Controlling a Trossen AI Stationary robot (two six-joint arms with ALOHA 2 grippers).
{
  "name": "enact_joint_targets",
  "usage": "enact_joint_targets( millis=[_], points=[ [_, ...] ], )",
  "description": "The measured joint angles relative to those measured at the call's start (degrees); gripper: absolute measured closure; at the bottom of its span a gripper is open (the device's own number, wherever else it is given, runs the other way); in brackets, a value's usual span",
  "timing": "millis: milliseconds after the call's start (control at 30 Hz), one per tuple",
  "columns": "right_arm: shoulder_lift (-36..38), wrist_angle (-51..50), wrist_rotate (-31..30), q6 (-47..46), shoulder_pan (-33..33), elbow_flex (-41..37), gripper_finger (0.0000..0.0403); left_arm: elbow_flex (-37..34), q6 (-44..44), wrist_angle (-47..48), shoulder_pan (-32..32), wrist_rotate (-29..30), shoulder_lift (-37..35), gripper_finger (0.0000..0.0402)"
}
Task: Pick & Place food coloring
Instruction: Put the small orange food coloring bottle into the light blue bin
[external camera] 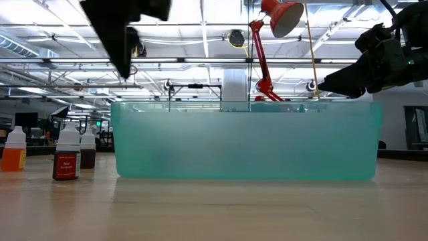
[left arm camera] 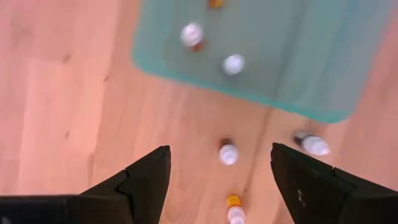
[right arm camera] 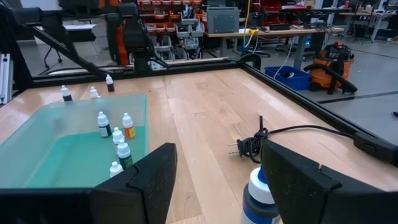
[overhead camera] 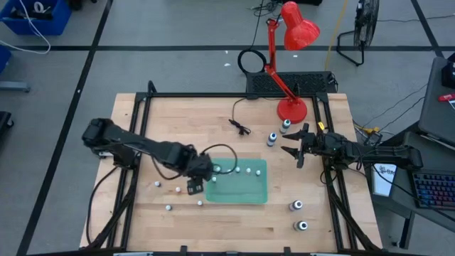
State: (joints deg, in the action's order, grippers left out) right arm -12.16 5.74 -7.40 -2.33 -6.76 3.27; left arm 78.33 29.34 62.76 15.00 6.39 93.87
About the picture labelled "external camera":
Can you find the dark food coloring bottle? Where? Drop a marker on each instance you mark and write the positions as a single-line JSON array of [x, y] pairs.
[[88, 159]]

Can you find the black monitor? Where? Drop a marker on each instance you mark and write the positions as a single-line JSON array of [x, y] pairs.
[[26, 119]]

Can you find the black rectangular frame stand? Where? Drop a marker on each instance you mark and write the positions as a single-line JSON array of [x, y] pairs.
[[195, 86]]

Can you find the red desk lamp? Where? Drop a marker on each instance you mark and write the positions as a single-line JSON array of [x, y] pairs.
[[284, 16]]

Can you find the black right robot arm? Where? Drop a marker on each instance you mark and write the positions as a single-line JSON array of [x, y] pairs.
[[418, 26]]

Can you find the small black ceiling reel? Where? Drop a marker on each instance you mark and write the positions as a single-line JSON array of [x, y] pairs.
[[311, 85], [167, 85]]

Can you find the teal translucent plastic bin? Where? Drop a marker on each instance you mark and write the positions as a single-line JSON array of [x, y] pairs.
[[247, 144]]

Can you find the white building column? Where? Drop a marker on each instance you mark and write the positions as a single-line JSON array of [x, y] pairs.
[[235, 83]]

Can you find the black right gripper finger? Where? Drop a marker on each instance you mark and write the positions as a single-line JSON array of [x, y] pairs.
[[344, 80], [354, 93]]

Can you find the orange food coloring bottle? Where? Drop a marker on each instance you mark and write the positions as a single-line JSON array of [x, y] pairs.
[[13, 160]]

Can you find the black tilted screen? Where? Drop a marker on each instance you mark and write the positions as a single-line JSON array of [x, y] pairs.
[[60, 112]]

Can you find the dark glass door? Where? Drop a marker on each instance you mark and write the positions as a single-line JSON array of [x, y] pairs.
[[414, 127]]

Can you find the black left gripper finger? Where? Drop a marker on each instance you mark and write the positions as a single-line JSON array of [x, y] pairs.
[[113, 26]]

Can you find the red label food coloring bottle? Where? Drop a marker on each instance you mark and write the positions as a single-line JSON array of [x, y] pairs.
[[66, 165]]

